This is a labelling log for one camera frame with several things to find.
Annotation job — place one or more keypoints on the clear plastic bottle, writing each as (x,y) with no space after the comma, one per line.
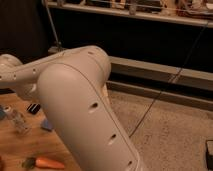
(17,119)

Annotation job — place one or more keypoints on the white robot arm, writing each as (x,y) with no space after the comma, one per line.
(69,87)

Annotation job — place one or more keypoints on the blue sponge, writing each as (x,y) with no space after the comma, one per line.
(46,125)

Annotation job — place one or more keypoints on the black rectangular block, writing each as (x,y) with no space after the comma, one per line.
(33,108)

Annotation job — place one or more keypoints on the metal shelf rack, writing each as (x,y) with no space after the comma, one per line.
(152,56)

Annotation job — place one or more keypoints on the blue object at left edge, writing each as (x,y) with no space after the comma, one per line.
(2,113)

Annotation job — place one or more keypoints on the orange toy carrot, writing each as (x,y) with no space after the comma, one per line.
(42,162)

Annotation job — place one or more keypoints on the dark box on floor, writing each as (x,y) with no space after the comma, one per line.
(209,154)

